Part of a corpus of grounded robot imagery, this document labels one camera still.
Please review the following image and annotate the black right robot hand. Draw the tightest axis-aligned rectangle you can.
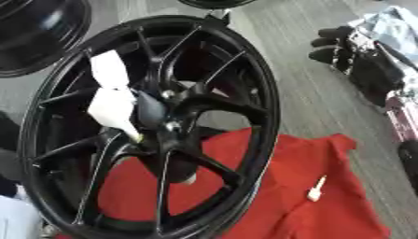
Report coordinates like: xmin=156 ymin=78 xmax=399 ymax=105
xmin=307 ymin=25 xmax=409 ymax=107

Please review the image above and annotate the black spoked wheel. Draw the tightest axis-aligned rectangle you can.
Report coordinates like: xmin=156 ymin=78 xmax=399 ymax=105
xmin=14 ymin=14 xmax=285 ymax=239

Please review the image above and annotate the large black round wheel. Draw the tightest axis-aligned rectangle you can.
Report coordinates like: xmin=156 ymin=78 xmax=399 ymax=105
xmin=0 ymin=0 xmax=93 ymax=79

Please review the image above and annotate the small black round object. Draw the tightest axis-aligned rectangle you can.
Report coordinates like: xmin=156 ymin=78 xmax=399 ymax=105
xmin=176 ymin=0 xmax=258 ymax=10

